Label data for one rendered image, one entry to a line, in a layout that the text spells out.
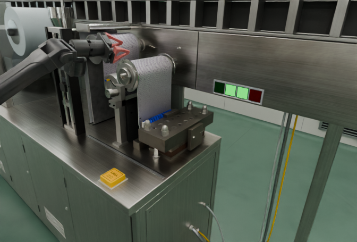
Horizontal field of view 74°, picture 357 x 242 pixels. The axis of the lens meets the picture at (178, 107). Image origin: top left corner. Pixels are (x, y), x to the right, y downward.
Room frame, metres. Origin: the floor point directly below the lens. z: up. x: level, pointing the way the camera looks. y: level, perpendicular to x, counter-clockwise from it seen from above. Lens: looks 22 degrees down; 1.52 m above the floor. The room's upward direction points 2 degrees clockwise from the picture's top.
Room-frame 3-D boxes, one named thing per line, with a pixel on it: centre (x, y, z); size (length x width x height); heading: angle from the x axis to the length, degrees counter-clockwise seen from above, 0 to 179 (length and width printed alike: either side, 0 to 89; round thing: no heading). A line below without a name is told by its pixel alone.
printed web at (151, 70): (1.21, 0.27, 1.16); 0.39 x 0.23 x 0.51; 53
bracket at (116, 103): (1.02, 0.29, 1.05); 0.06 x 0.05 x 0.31; 143
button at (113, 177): (0.75, 0.25, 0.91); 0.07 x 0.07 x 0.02; 53
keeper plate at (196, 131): (1.01, -0.09, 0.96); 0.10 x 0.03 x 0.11; 143
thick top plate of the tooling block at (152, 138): (1.06, -0.01, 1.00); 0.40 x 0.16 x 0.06; 143
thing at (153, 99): (1.09, 0.11, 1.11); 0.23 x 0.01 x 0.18; 143
